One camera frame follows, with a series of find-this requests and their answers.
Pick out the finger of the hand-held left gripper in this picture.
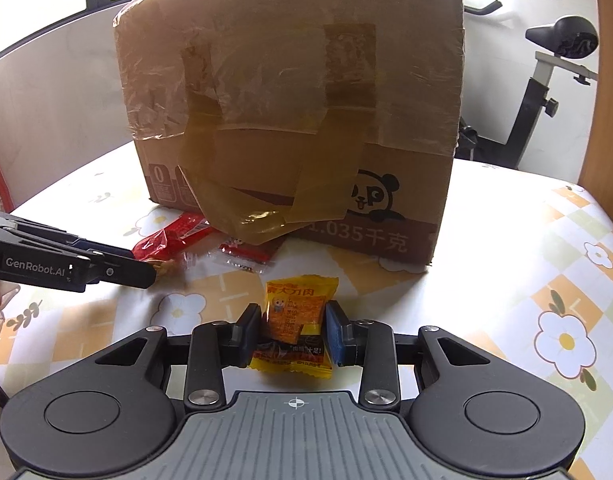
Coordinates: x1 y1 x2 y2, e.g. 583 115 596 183
85 252 158 291
61 236 137 261

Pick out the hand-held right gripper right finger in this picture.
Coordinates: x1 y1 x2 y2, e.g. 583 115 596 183
325 301 491 407

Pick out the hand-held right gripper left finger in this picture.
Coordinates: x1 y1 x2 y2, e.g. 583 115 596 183
94 302 263 409

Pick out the yellow snack packet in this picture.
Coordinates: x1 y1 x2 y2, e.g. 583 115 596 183
250 274 340 381

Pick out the long red snack packet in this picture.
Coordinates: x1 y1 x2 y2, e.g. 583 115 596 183
131 212 216 277

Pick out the cardboard box with plastic liner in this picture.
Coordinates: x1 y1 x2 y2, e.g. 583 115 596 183
110 0 466 274

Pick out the small clear red snack packet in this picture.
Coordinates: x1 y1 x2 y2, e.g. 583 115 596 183
208 239 276 274

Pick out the floral checkered tablecloth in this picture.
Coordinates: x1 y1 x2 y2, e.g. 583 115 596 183
0 145 613 480

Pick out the black exercise bike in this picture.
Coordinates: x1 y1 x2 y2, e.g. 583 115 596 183
455 0 600 172

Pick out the wooden panel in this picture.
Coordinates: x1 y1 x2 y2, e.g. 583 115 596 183
575 0 613 243

